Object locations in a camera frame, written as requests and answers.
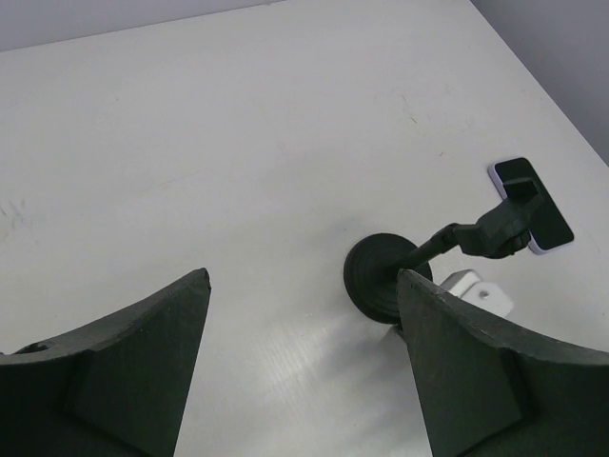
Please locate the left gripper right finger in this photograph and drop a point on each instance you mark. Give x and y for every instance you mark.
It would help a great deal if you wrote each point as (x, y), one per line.
(489, 387)

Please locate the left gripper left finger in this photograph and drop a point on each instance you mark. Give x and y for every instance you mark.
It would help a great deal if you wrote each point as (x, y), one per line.
(117, 386)

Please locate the black phone stand corner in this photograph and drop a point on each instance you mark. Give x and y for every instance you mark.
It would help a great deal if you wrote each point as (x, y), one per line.
(372, 265)

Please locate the phone with lilac case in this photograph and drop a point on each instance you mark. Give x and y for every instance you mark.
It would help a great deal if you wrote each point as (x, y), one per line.
(549, 229)

